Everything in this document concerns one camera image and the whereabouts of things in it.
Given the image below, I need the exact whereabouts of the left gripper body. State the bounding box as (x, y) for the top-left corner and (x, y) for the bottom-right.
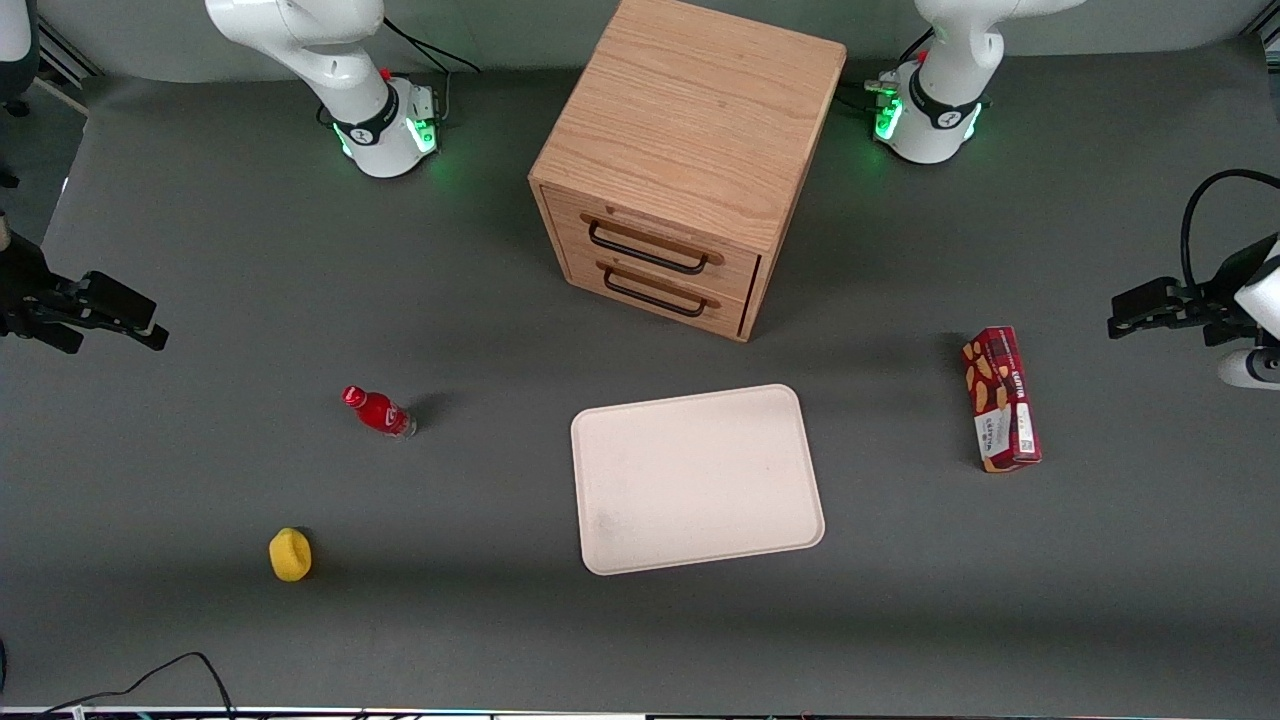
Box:
(1200, 235), (1280, 347)

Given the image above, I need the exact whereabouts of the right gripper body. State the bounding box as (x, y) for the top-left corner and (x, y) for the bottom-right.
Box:
(0, 233), (65, 319)

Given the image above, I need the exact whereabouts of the red cookie box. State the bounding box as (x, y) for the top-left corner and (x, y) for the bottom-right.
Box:
(962, 326), (1043, 474)

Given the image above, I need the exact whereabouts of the beige rectangular tray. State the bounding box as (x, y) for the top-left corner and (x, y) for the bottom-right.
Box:
(570, 384), (827, 577)

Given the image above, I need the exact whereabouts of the small red bottle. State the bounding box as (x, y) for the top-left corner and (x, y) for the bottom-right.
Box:
(342, 385), (418, 439)

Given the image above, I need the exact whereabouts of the yellow lemon toy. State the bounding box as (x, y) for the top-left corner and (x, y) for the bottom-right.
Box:
(268, 527), (313, 583)

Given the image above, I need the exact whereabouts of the wooden drawer cabinet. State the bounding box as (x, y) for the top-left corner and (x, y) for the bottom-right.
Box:
(528, 0), (849, 344)

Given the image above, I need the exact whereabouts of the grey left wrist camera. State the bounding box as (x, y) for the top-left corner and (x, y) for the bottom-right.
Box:
(1217, 347), (1280, 390)

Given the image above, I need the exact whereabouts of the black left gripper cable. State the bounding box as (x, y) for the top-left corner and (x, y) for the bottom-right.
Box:
(1180, 169), (1280, 291)

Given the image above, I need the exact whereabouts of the black cable at table edge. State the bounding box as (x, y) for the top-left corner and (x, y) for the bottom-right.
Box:
(0, 652), (237, 720)

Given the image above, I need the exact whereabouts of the black right arm base cable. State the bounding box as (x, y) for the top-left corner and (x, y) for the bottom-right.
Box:
(382, 15), (482, 74)

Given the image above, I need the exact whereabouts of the short black drawer handle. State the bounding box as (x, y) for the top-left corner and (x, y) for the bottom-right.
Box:
(603, 265), (708, 319)

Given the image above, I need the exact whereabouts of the wooden drawer long handle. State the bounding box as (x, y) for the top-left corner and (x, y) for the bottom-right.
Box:
(543, 188), (763, 303)

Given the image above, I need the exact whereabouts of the wooden drawer short handle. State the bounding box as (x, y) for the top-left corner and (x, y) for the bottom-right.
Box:
(562, 250), (753, 338)

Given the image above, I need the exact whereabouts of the long black drawer handle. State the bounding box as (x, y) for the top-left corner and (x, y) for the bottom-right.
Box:
(588, 221), (710, 276)

